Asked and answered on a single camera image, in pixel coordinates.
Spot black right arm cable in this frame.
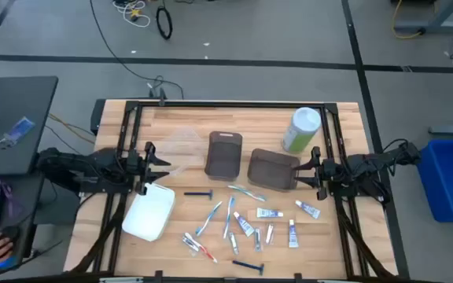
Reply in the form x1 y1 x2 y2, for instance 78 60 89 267
383 138 409 154

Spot blue badge with clip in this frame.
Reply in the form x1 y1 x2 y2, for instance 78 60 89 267
2 116 37 149

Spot long black floor cable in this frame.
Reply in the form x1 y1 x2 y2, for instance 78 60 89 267
89 0 185 100

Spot small blue wrapped toiletry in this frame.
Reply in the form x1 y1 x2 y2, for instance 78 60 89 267
182 234 200 253

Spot blue and white toothbrush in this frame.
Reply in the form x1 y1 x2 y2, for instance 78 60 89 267
195 200 223 237
223 195 236 240

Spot wide grey translucent bin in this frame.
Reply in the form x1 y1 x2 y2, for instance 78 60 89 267
246 148 301 193

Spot black aluminium rig frame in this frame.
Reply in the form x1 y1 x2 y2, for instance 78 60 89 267
90 97 399 283

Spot grey bin with handle slot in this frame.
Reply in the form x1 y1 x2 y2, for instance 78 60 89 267
204 130 244 182

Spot white plastic bin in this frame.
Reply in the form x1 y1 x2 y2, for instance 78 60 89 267
121 182 176 242

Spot dark blue razor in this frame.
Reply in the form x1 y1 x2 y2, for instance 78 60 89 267
183 189 214 200
232 259 266 276

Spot white and blue toothpaste tube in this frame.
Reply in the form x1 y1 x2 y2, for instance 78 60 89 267
256 207 285 219
294 199 322 220
233 211 256 237
288 219 300 249

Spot grey desk leg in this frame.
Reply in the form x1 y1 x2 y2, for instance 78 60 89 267
393 0 453 35

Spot black desk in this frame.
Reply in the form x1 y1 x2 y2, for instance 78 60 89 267
0 75 59 176

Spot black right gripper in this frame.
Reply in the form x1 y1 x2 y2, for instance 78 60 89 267
292 145 340 202

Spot red and white toothbrush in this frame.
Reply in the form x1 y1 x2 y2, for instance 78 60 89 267
182 232 219 264

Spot clear plastic bin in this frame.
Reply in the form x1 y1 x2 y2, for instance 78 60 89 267
155 126 208 176

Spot blue storage bin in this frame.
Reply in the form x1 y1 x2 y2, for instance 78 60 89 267
417 139 453 223

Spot coiled black cable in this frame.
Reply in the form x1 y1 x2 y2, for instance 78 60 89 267
155 6 174 40

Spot white and green wipes canister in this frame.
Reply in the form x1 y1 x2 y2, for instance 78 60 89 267
281 106 322 155

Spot yellow floor cable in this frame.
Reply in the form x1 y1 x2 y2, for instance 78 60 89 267
391 0 424 40

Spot black computer mouse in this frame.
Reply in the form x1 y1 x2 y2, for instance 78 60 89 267
0 226 21 272

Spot white floor cable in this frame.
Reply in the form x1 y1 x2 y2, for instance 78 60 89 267
112 0 152 28

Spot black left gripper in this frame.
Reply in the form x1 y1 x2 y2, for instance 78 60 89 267
126 141 171 197

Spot teal and white toothbrush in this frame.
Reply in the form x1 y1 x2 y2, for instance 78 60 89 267
227 184 267 203

